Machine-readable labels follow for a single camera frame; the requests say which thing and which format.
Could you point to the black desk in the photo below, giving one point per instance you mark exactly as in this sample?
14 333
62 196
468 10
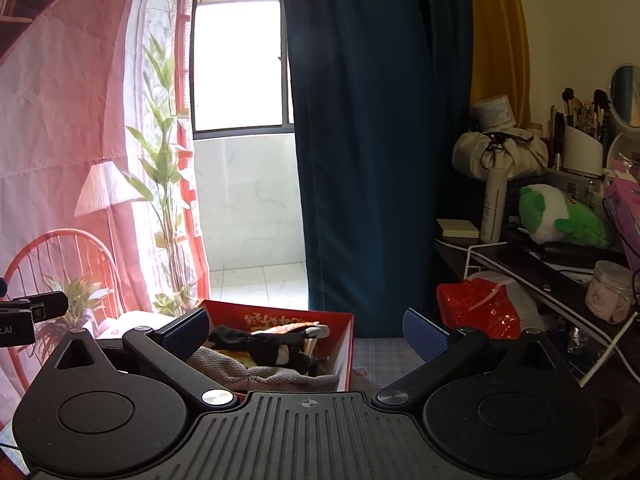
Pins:
520 260

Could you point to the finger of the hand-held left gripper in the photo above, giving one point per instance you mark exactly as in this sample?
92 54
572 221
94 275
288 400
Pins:
47 305

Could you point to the black cloth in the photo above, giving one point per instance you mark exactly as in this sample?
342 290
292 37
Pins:
260 350

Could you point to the white paper tub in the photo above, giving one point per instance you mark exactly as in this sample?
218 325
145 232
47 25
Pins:
492 112

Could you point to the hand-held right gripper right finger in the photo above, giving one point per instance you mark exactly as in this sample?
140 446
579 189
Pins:
425 335

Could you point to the green frog plush toy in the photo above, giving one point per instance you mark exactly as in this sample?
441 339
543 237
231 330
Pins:
580 225

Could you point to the orange floral cloth pouch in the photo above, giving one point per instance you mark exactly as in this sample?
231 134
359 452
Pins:
280 329

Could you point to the round white vanity mirror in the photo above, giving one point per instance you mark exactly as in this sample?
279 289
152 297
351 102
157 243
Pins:
627 95

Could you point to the red plastic bag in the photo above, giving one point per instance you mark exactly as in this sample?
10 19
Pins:
465 305

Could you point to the window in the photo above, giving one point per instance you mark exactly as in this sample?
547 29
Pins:
240 60

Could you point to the clear plastic jar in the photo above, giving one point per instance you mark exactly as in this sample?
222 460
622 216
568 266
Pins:
607 295

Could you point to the pink box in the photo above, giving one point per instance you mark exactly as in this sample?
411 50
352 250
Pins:
622 205

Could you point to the yellow sticky note pad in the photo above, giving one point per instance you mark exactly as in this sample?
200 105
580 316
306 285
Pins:
457 228

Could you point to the dark blue curtain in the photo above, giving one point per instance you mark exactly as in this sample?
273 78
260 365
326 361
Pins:
370 160

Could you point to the grey knitted cloth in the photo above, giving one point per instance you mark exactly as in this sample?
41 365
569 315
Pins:
270 377

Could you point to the pink printed backdrop cloth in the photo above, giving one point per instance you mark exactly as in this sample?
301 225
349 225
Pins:
60 110

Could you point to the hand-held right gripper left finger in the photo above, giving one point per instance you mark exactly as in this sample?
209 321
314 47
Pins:
187 332

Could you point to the red strawberry print box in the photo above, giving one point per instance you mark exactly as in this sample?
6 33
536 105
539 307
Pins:
345 355

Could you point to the yellow curtain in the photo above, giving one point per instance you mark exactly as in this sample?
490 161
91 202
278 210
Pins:
495 35

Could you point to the white brush holder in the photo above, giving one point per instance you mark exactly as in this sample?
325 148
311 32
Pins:
582 152

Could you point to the white tube bottle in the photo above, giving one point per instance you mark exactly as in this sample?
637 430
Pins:
492 210

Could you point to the bunch of makeup brushes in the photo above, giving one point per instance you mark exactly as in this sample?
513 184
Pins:
585 110

